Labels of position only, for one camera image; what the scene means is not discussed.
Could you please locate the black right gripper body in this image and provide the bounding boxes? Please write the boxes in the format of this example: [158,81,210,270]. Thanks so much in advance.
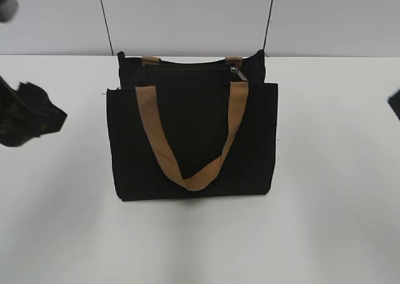
[387,90,400,119]

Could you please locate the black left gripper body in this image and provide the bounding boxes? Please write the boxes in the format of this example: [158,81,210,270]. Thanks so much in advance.
[1,79,68,147]

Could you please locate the black bag with tan handles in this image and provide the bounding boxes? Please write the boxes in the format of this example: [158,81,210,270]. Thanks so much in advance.
[106,51,278,201]

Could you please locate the silver zipper pull with ring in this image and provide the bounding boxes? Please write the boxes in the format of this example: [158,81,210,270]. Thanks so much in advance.
[231,67,248,81]

